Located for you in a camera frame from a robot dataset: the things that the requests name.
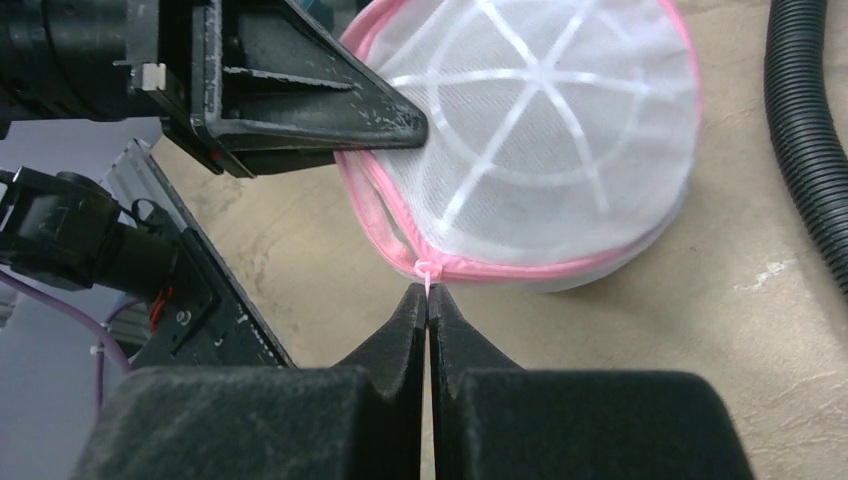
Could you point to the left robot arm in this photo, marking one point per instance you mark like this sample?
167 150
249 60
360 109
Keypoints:
64 229

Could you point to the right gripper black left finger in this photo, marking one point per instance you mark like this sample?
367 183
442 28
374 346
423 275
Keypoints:
358 419

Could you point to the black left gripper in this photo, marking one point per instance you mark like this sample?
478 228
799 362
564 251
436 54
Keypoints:
63 60

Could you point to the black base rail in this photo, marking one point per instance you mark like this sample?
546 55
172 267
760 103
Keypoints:
205 317

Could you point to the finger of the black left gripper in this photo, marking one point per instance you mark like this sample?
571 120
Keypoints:
266 89

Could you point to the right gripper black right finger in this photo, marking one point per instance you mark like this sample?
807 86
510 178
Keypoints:
496 420

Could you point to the pink trimmed mesh laundry bag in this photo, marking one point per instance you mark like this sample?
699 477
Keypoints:
562 137

